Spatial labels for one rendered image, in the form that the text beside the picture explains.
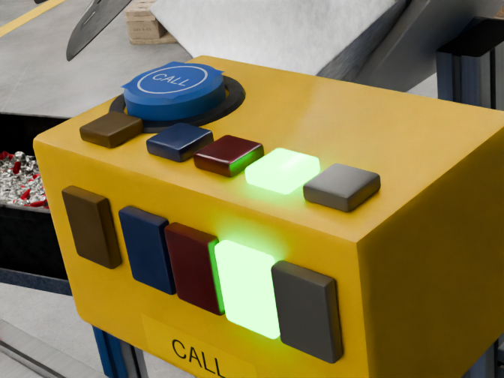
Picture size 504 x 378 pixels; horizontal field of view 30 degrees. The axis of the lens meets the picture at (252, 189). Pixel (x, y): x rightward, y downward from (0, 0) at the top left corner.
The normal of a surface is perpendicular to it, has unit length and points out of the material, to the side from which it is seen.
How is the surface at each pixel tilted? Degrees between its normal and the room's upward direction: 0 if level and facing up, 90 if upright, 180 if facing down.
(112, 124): 0
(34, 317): 0
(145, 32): 91
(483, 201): 90
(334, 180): 0
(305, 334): 90
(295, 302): 90
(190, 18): 55
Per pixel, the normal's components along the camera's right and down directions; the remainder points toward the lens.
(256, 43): -0.16, -0.11
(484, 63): 0.74, 0.22
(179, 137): -0.13, -0.87
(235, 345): -0.65, 0.43
